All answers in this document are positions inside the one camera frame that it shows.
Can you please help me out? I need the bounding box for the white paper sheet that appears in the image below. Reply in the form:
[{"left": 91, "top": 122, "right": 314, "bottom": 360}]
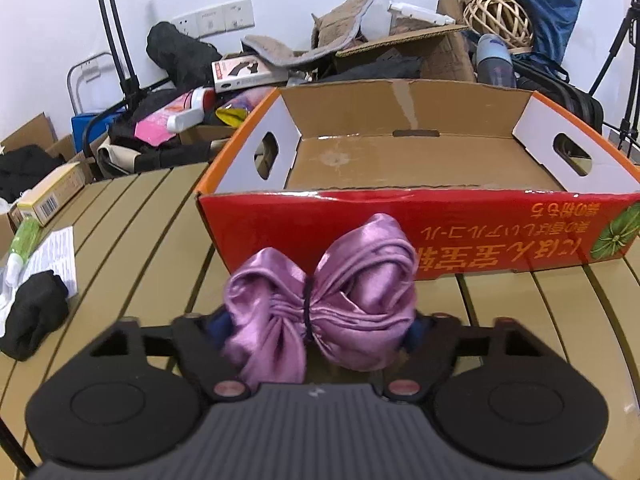
[{"left": 0, "top": 224, "right": 79, "bottom": 337}]

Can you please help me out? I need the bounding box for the large brown cardboard box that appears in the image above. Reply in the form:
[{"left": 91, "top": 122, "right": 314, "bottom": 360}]
[{"left": 0, "top": 112, "right": 97, "bottom": 182}]

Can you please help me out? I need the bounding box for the white picture box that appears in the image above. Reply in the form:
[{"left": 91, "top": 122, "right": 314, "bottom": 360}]
[{"left": 210, "top": 54, "right": 292, "bottom": 94}]

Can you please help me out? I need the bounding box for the red cardboard box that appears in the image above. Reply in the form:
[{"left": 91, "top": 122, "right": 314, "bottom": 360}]
[{"left": 194, "top": 78, "right": 640, "bottom": 274}]

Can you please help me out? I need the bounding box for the blue water bottle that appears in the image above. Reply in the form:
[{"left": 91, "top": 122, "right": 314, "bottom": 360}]
[{"left": 474, "top": 33, "right": 519, "bottom": 89}]

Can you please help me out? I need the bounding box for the tan folding slat table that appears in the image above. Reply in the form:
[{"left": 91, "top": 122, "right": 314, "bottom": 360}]
[{"left": 0, "top": 162, "right": 640, "bottom": 413}]

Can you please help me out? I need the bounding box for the small green bottle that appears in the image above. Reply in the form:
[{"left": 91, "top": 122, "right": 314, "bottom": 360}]
[{"left": 4, "top": 218, "right": 42, "bottom": 282}]

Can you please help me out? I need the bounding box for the white tube bottle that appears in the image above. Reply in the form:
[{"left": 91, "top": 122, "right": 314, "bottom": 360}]
[{"left": 166, "top": 87, "right": 218, "bottom": 132}]

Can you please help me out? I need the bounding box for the dark blue cloth bag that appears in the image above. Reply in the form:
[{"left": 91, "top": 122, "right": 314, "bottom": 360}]
[{"left": 491, "top": 0, "right": 585, "bottom": 69}]

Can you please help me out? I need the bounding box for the black clothes pile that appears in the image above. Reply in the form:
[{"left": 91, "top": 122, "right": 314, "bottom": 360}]
[{"left": 0, "top": 144, "right": 67, "bottom": 204}]

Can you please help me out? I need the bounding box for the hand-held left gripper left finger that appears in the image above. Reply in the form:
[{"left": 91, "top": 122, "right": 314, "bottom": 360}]
[{"left": 87, "top": 310, "right": 251, "bottom": 402}]

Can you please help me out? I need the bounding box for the pink packet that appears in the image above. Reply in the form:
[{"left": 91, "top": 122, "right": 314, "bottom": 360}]
[{"left": 134, "top": 92, "right": 194, "bottom": 147}]

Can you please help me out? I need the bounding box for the black sock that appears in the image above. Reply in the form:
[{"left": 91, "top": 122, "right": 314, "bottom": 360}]
[{"left": 0, "top": 269, "right": 70, "bottom": 362}]

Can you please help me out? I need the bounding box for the pink satin pouch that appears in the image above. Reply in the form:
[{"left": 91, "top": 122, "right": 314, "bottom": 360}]
[{"left": 222, "top": 212, "right": 419, "bottom": 392}]

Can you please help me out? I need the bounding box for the open brown cardboard box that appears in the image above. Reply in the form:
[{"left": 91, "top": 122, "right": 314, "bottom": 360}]
[{"left": 312, "top": 0, "right": 477, "bottom": 84}]

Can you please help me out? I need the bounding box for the yellow green packet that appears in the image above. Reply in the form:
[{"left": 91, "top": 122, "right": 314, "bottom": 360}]
[{"left": 215, "top": 102, "right": 252, "bottom": 129}]

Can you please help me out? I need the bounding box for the black soft bag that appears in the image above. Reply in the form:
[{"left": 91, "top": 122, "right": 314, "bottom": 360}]
[{"left": 145, "top": 21, "right": 224, "bottom": 92}]

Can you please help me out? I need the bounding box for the pale yellow carton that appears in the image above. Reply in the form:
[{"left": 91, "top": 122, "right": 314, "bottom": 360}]
[{"left": 16, "top": 162, "right": 87, "bottom": 227}]

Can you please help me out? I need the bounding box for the white wall outlet strip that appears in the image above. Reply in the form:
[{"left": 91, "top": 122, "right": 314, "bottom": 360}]
[{"left": 172, "top": 0, "right": 255, "bottom": 37}]

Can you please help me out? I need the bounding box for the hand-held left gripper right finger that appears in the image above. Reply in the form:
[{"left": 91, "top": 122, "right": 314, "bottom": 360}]
[{"left": 382, "top": 312, "right": 544, "bottom": 402}]

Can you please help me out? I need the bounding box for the white plastic item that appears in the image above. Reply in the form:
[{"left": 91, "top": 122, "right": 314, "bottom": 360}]
[{"left": 388, "top": 1, "right": 457, "bottom": 27}]

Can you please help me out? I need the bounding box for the blue box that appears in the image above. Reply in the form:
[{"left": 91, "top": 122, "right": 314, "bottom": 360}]
[{"left": 70, "top": 109, "right": 127, "bottom": 149}]

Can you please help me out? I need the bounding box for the beige bag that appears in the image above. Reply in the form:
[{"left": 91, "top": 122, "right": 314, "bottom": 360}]
[{"left": 96, "top": 131, "right": 232, "bottom": 179}]

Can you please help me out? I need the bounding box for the wicker ball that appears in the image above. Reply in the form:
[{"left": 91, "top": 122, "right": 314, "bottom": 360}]
[{"left": 459, "top": 0, "right": 535, "bottom": 54}]

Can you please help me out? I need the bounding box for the black cart pull handle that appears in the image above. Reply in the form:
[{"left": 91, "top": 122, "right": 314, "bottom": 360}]
[{"left": 72, "top": 0, "right": 142, "bottom": 107}]

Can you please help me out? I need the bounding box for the black tripod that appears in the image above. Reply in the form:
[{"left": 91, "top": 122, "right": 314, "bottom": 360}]
[{"left": 589, "top": 0, "right": 640, "bottom": 162}]

